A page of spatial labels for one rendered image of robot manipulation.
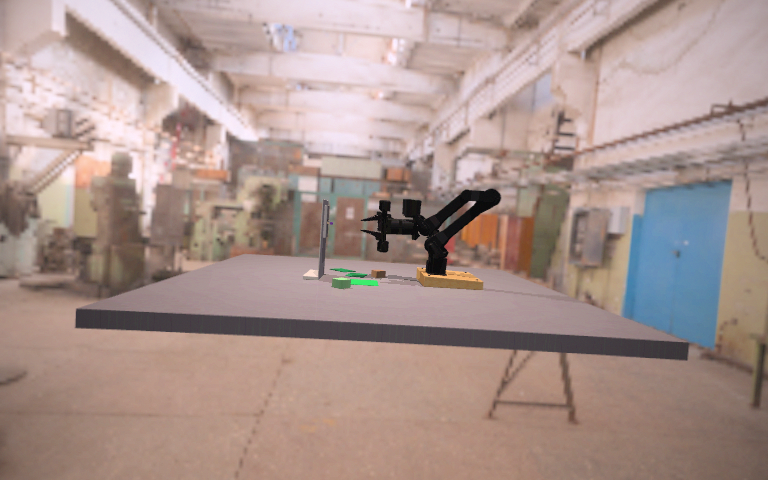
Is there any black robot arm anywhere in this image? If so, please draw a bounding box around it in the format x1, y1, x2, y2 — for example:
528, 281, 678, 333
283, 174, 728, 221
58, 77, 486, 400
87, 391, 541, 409
402, 189, 501, 276

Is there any small light green block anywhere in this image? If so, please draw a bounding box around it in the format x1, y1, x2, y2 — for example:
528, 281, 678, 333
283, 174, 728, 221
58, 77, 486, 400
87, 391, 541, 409
332, 278, 351, 289

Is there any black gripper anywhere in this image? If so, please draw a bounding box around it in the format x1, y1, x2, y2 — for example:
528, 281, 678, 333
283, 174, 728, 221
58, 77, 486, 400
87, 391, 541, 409
360, 200, 405, 252

